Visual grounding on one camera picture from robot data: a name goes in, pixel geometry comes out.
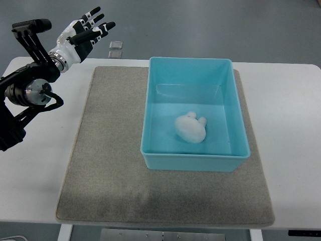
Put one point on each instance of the metal table base plate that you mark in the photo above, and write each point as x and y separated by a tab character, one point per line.
126	234

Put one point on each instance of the lower floor socket plate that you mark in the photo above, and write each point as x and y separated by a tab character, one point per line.
115	54

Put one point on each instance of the black table control panel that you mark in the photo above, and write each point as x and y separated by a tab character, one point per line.
305	233

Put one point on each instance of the upper floor socket plate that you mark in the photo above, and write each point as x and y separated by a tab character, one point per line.
115	45

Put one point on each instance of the blue plastic box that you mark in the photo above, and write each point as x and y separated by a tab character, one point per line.
208	87

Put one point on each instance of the grey felt mat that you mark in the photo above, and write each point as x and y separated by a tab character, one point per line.
108	182

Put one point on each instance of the floor socket plate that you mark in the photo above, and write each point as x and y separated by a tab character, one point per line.
115	45
115	54

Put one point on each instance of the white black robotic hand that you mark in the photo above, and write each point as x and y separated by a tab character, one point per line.
76	42

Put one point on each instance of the white bunny toy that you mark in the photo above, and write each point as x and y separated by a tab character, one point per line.
191	129

